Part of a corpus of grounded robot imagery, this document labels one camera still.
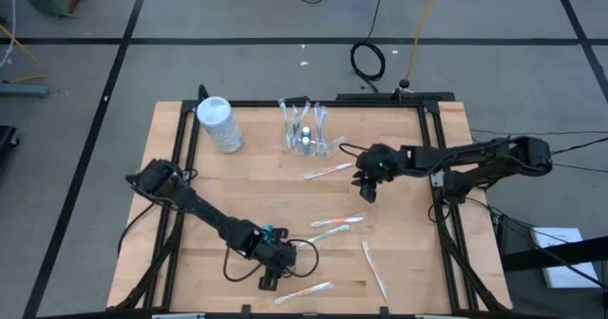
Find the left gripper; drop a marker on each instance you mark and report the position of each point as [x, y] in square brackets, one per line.
[278, 259]

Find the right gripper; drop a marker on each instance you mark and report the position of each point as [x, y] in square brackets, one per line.
[382, 164]

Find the clear plastic organizer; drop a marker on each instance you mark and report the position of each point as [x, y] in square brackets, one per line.
[313, 152]

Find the purple toothbrush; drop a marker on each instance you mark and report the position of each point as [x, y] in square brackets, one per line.
[324, 119]
[295, 119]

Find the blue toothbrush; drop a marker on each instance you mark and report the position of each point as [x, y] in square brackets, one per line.
[317, 119]
[304, 112]

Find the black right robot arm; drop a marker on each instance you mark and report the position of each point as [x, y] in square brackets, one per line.
[475, 155]

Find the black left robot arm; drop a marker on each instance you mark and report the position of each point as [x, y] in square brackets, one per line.
[209, 214]

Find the scattered toothbrushes on table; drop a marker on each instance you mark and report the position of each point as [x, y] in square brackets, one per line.
[374, 270]

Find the black round knob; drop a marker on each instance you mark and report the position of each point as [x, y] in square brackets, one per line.
[404, 83]

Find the white wipes canister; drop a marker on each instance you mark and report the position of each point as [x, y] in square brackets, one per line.
[221, 124]

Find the black bar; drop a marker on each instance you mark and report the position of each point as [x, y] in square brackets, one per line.
[546, 252]

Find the white paper booklet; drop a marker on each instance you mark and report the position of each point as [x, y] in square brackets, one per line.
[570, 277]

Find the black equipment piece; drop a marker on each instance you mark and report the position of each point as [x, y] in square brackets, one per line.
[5, 138]

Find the grey metal foot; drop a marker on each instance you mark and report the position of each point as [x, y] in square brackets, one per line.
[24, 91]

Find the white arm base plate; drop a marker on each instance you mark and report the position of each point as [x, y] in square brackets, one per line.
[436, 179]

